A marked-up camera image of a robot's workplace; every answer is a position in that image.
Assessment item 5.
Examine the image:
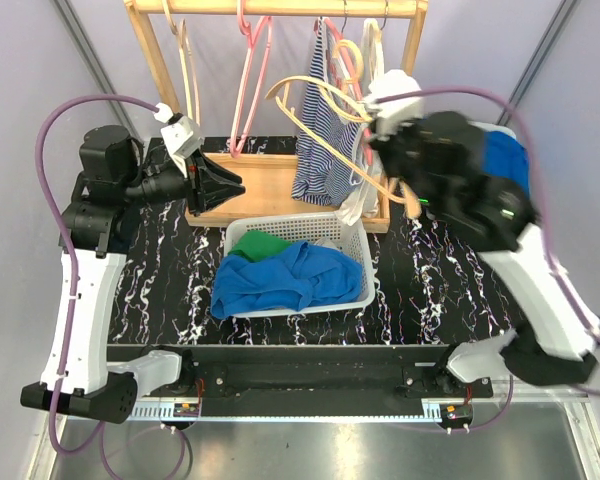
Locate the blue white striped tank top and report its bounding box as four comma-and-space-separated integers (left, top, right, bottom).
291, 17, 376, 207

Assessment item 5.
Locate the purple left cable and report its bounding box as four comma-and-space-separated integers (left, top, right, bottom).
34, 94, 191, 480

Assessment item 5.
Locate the green tank top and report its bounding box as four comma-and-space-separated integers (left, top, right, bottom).
229, 230, 291, 262

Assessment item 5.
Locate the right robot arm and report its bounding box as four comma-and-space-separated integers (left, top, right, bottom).
369, 111, 600, 397

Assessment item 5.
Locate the aluminium rail frame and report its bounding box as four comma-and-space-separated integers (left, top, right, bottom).
25, 361, 600, 480

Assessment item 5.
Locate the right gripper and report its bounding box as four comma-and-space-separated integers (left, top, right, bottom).
363, 108, 442, 214

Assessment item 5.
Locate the grey tank top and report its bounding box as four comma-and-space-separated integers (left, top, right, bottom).
315, 238, 340, 251

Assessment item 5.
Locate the pink plastic hanger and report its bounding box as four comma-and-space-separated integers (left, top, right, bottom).
228, 0, 274, 157

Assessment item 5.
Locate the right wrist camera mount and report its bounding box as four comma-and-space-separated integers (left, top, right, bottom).
363, 69, 424, 137

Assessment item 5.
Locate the white perforated plastic basket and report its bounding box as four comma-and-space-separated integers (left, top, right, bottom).
221, 212, 376, 318

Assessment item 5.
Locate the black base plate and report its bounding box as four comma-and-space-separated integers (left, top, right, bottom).
107, 346, 509, 423

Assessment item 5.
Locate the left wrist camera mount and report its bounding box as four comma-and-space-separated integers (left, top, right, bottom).
154, 103, 204, 177

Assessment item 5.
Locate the white-top hanger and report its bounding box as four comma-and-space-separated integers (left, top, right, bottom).
364, 2, 389, 63

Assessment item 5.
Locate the blue cloth in bin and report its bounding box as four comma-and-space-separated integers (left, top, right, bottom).
483, 131, 530, 196

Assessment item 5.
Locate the wooden clothes rack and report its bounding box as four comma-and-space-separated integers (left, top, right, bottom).
124, 0, 428, 233

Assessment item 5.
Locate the pink striped-top hanger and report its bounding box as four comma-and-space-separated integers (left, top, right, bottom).
321, 18, 364, 100

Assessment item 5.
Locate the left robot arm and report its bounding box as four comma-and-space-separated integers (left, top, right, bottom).
20, 125, 246, 424

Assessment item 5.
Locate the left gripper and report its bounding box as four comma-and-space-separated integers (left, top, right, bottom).
123, 147, 247, 215

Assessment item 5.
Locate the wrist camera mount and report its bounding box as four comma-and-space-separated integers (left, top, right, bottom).
363, 69, 424, 137
154, 103, 204, 177

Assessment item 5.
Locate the cream wooden hanger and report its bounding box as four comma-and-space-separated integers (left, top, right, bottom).
265, 38, 423, 217

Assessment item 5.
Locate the beige wooden hanger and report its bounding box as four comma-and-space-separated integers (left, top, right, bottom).
161, 0, 201, 125

